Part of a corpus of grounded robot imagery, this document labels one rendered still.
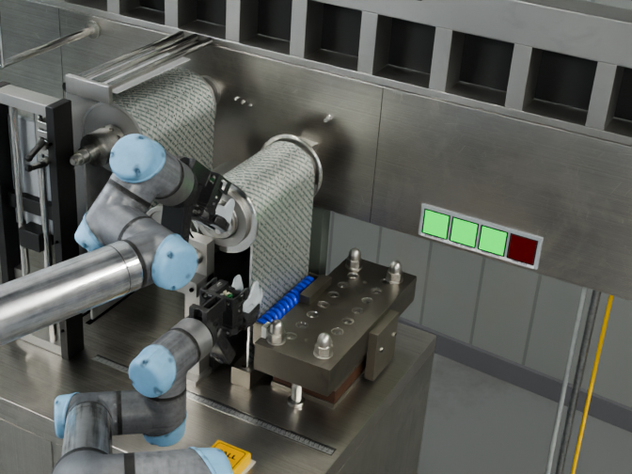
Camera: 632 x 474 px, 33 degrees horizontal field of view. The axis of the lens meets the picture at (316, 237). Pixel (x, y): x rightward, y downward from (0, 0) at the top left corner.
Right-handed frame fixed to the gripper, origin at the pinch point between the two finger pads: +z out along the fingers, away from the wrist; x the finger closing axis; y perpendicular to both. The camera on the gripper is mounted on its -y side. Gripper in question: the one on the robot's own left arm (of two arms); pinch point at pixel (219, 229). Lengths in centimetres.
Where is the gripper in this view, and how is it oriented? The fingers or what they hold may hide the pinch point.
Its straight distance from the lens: 189.9
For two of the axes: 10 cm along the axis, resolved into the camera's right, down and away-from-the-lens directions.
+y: 3.5, -9.3, 1.4
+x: -8.8, -2.7, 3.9
